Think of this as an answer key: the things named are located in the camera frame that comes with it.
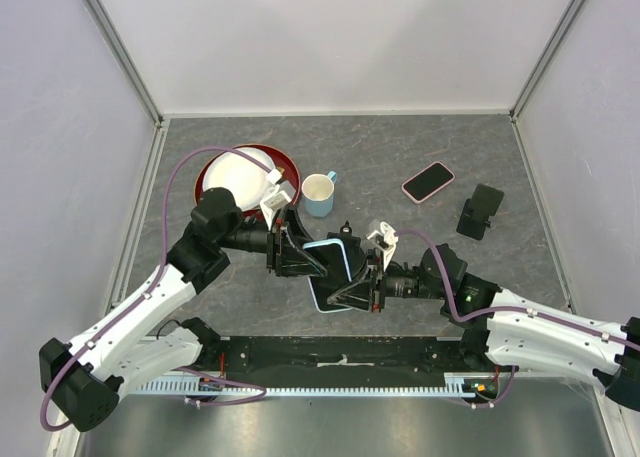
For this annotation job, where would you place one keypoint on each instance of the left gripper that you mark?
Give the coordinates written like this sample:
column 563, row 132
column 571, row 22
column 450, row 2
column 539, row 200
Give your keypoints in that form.
column 284, row 259

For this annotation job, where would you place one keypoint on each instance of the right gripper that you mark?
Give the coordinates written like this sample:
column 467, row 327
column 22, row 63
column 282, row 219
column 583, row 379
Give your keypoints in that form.
column 364, row 290

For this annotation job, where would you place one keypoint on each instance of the blue case phone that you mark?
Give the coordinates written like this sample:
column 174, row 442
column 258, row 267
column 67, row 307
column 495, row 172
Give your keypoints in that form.
column 332, row 255

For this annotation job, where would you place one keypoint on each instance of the black round phone stand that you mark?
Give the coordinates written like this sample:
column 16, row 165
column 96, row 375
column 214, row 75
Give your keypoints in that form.
column 345, row 234

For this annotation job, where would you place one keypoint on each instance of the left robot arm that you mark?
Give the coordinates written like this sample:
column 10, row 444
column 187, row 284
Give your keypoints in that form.
column 85, row 378

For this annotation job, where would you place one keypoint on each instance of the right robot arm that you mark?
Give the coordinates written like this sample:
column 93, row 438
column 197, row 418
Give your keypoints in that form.
column 501, row 328

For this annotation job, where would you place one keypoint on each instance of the pink case phone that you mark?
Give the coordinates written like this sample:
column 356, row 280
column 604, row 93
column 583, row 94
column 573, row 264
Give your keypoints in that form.
column 426, row 183

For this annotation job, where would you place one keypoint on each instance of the black folding phone stand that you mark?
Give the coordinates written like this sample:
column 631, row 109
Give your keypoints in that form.
column 477, row 211

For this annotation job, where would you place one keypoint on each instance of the light blue mug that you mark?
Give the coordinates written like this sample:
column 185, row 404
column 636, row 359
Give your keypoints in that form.
column 318, row 193

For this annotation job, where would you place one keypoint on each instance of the red round tray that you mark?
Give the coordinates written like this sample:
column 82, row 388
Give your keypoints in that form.
column 282, row 162

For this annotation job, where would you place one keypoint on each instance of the white paper plate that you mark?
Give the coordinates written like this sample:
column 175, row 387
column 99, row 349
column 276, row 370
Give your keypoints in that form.
column 245, row 180

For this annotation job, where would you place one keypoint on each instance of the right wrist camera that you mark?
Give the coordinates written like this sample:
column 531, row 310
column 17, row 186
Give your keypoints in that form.
column 383, row 237

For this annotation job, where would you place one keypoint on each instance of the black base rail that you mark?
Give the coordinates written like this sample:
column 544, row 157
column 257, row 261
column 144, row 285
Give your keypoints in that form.
column 337, row 367

